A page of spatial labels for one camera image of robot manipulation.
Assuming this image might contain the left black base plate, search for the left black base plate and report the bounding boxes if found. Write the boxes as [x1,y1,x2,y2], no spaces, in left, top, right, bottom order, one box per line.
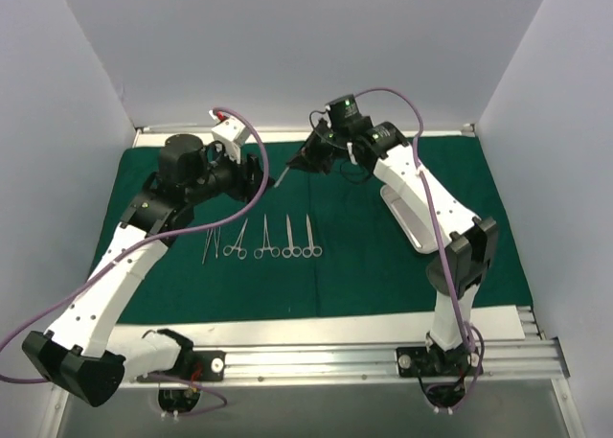
[178,350,226,381]

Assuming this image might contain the steel hemostat forceps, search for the steel hemostat forceps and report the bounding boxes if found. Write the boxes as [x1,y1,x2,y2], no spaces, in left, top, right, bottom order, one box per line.
[253,215,281,260]
[223,219,249,260]

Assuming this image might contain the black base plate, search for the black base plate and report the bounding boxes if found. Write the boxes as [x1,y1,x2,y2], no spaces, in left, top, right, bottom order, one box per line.
[178,350,226,381]
[396,344,483,378]

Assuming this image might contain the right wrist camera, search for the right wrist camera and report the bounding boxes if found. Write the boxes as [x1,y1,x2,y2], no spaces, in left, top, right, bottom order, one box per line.
[325,94,373,137]

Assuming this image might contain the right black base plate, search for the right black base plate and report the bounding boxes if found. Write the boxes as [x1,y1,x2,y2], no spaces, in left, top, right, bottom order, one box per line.
[396,344,483,378]

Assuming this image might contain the dark green surgical cloth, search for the dark green surgical cloth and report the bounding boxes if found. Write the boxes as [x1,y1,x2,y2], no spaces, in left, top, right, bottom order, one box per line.
[94,136,533,326]

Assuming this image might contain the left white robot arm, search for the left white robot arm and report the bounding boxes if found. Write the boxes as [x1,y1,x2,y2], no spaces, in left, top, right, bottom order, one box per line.
[22,131,272,407]

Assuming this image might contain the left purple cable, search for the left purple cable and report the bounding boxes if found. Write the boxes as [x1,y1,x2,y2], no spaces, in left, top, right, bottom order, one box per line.
[0,105,270,413]

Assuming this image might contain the rear aluminium rail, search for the rear aluminium rail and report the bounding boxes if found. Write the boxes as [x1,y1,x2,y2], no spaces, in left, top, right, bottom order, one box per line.
[136,123,197,133]

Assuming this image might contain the steel tweezers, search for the steel tweezers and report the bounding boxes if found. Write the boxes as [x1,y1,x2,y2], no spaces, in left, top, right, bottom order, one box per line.
[201,229,214,265]
[212,227,221,259]

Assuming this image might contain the steel surgical scissors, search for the steel surgical scissors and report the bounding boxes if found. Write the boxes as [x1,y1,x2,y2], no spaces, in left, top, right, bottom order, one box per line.
[282,215,302,259]
[302,214,323,259]

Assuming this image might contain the front aluminium rail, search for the front aluminium rail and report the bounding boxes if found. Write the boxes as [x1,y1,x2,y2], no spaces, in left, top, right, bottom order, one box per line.
[51,334,571,390]

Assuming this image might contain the steel instrument tray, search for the steel instrument tray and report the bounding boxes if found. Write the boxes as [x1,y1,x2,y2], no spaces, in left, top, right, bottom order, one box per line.
[379,185,438,255]

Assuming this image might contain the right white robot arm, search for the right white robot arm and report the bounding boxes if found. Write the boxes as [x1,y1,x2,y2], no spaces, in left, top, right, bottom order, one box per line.
[285,120,499,374]

